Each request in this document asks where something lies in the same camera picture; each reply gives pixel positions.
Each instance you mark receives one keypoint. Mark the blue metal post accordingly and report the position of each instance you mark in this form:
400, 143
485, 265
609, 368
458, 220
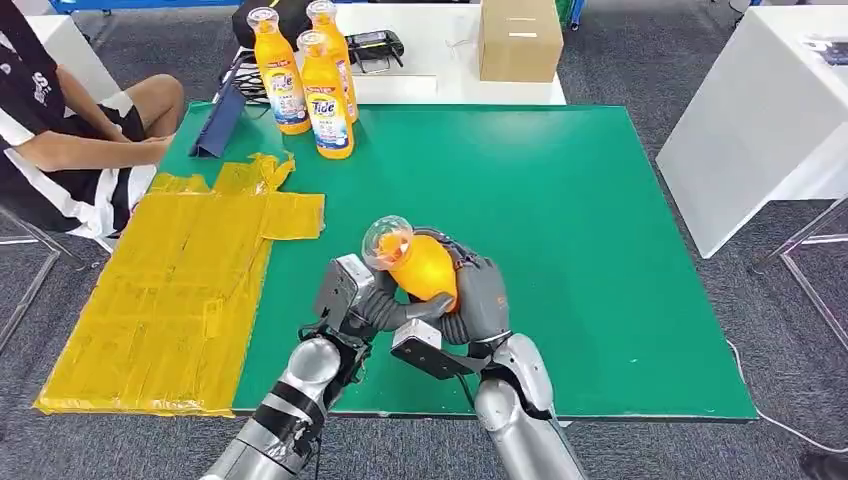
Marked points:
578, 12

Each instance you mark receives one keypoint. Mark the blue metal rack frame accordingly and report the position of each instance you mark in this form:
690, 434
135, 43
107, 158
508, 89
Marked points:
132, 5

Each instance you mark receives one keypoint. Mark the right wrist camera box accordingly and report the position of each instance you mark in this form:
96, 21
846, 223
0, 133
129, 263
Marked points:
424, 348

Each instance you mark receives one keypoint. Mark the large white side table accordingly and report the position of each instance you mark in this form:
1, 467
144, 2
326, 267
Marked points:
748, 112

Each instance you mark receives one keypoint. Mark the person's right hand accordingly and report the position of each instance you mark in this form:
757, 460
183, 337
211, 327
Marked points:
159, 149

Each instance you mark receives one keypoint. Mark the green table mat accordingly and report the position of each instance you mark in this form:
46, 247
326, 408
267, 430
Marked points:
563, 199

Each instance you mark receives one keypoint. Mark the brown cardboard box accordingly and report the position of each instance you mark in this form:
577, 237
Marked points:
521, 41

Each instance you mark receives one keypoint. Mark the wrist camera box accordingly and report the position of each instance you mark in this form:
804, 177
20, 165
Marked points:
341, 291
424, 348

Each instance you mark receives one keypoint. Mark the metal table leg frame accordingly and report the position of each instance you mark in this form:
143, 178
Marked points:
805, 278

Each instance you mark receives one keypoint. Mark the metal chair frame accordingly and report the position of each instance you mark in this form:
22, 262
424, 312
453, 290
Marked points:
33, 291

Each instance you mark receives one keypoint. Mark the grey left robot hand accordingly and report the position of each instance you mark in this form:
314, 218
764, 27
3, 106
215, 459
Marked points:
404, 314

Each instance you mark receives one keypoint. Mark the yellow plastic sheet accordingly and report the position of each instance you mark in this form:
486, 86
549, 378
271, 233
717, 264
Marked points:
166, 291

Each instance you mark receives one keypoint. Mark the person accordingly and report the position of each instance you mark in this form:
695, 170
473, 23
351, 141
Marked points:
40, 159

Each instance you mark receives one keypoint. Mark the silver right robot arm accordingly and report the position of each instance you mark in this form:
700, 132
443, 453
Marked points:
523, 424

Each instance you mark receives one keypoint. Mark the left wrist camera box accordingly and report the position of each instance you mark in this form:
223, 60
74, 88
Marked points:
341, 291

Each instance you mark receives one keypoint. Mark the blue tablet case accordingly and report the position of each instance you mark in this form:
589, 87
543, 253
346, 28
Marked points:
222, 122

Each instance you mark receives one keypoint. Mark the black handheld controller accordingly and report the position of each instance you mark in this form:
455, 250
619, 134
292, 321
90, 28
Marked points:
376, 46

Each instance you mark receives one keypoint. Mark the small white table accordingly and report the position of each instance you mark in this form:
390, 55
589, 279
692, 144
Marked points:
79, 53

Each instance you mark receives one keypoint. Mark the orange bottle clear cap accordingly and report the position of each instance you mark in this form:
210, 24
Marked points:
328, 112
341, 46
424, 272
281, 79

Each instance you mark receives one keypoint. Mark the dark device on side table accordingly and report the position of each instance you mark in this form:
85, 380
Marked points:
828, 52

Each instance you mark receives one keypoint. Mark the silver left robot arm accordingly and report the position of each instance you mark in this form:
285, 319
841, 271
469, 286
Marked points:
291, 404

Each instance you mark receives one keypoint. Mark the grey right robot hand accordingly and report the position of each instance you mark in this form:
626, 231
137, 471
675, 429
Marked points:
484, 298

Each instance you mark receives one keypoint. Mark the black bag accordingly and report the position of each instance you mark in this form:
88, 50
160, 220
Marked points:
242, 33

